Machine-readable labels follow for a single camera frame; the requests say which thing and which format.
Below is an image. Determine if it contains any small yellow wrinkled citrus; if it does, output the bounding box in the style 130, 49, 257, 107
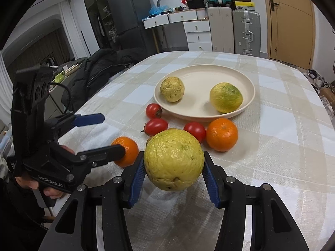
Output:
160, 77, 185, 102

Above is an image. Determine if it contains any dark grey refrigerator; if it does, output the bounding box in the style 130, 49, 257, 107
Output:
108, 0, 157, 55

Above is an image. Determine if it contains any person's left hand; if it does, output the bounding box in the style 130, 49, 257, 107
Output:
15, 176, 64, 200

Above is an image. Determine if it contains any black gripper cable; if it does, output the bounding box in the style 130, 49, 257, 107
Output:
50, 82, 72, 114

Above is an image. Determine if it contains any orange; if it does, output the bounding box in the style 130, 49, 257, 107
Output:
111, 136, 139, 168
206, 118, 238, 152

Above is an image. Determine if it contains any patterned cloth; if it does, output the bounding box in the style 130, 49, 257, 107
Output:
304, 68, 335, 121

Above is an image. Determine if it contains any red tomato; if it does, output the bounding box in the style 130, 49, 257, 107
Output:
183, 122, 207, 144
141, 118, 168, 136
146, 103, 163, 119

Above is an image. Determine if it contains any dark shelf cabinet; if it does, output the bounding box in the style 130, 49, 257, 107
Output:
81, 0, 118, 55

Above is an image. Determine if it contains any yellow green citrus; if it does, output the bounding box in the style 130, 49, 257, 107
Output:
209, 83, 243, 114

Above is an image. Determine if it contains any white desk with drawers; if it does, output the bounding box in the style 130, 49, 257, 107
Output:
143, 8, 208, 54

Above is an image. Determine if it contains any silver suitcase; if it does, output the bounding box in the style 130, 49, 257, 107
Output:
232, 9, 261, 57

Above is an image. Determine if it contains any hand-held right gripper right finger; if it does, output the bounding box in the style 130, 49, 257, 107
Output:
202, 151, 311, 251

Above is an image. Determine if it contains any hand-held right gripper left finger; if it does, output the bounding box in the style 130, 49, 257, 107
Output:
39, 151, 147, 251

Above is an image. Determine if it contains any beige suitcase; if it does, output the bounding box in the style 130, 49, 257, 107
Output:
207, 6, 235, 54

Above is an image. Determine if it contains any cream round plate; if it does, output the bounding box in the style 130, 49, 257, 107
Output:
153, 64, 255, 122

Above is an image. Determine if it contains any large yellow wrinkled citrus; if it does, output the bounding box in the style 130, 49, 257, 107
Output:
143, 128, 205, 191

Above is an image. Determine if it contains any yellow black box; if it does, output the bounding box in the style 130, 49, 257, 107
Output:
235, 1, 255, 11

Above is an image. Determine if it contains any white drawer cabinet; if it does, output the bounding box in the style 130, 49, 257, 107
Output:
183, 20, 213, 52

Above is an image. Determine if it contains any person's left forearm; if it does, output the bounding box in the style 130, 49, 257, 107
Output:
0, 180, 53, 241

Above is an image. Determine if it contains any wooden door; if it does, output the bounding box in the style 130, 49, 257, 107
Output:
262, 0, 316, 70

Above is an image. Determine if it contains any white curtain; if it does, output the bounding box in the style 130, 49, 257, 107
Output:
0, 52, 13, 126

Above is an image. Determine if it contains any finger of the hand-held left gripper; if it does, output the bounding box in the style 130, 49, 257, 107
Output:
56, 113, 105, 136
75, 144, 126, 168

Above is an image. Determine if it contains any black puffer jacket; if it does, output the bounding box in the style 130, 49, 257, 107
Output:
71, 47, 147, 105

